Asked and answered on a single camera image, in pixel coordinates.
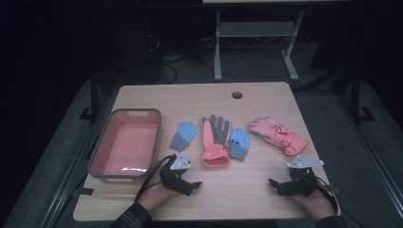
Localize pink padded ski glove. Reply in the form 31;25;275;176
247;116;310;157

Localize plain blue knit glove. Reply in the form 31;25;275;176
169;121;199;153

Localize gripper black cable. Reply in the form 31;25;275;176
134;154;178;203
312;175;369;228

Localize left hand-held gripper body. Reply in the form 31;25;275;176
159;151;195;193

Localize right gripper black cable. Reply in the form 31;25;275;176
312;175;369;228

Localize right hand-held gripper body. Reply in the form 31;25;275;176
282;155;325;197

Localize blue glove with white dots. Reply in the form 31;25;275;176
228;127;253;162

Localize person's left hand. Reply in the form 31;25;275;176
137;175;182;213

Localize metal rail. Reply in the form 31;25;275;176
334;93;403;219
39;94;117;228

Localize pink basket with grey rim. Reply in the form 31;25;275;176
87;107;163;185

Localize person's right hand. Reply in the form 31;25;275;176
292;187;338;220

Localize pink and grey glove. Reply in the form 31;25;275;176
200;114;232;168

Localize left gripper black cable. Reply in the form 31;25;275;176
134;154;178;203

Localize white metal stand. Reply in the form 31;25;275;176
213;9;306;83

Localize black stand post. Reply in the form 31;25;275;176
349;67;376;125
79;67;101;123

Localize black floor cables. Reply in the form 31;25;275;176
144;31;217;86

